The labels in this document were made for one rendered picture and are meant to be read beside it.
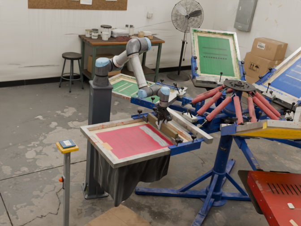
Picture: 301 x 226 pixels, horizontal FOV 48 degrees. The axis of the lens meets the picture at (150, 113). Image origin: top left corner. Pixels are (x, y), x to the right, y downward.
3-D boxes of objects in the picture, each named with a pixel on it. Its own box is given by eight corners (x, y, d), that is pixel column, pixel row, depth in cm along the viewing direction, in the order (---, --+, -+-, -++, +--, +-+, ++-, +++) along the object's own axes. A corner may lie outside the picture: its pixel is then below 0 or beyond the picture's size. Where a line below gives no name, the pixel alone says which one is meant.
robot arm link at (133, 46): (126, 36, 263) (146, 97, 264) (137, 36, 271) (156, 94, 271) (118, 42, 272) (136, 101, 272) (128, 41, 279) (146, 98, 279)
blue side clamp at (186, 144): (170, 156, 259) (171, 148, 256) (166, 153, 263) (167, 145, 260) (199, 148, 275) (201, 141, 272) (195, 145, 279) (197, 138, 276)
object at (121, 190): (118, 207, 262) (122, 160, 244) (115, 204, 264) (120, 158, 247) (166, 191, 287) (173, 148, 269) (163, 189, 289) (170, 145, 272)
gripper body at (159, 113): (161, 115, 289) (163, 102, 284) (167, 119, 282) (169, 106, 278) (154, 116, 285) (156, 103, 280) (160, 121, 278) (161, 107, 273)
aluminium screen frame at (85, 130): (113, 168, 233) (113, 164, 232) (79, 130, 276) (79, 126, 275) (199, 146, 276) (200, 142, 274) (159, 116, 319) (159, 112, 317)
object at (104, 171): (115, 208, 261) (119, 161, 243) (90, 176, 294) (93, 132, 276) (118, 207, 262) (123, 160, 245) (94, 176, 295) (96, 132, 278)
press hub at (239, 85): (211, 213, 347) (241, 90, 292) (187, 191, 376) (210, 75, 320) (238, 202, 369) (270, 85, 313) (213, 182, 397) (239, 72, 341)
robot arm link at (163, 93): (165, 85, 277) (172, 88, 272) (163, 97, 282) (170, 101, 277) (158, 86, 272) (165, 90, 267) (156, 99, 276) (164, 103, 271)
